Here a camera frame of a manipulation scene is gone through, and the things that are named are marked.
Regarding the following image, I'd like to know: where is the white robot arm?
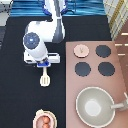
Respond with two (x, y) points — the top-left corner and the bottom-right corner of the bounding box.
(23, 0), (65, 67)

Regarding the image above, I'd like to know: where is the black burner top right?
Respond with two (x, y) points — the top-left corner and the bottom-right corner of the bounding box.
(96, 45), (111, 58)

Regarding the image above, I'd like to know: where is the black table mat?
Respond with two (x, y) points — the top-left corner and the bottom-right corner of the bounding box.
(0, 15), (113, 128)

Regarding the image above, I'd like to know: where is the cream slotted spatula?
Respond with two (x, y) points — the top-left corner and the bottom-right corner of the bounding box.
(40, 67), (50, 87)

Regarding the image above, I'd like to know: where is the pink stove top board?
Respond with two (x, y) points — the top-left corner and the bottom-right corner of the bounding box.
(66, 41), (128, 128)

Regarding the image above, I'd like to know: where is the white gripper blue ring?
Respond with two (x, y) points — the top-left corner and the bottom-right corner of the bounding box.
(24, 51), (60, 68)

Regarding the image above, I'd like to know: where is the black burner bottom left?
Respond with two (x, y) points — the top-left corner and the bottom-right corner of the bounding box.
(75, 62), (91, 77)

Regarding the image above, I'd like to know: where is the black burner bottom right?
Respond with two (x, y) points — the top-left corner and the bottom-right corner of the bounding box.
(98, 62), (115, 76)

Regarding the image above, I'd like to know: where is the pink pot with food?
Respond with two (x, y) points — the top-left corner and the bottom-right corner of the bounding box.
(34, 109), (55, 128)

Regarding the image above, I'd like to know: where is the black burner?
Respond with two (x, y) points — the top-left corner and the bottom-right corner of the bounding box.
(75, 62), (91, 77)
(98, 62), (115, 76)
(96, 45), (111, 58)

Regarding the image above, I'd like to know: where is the cream plate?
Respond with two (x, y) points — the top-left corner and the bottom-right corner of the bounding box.
(32, 111), (57, 128)

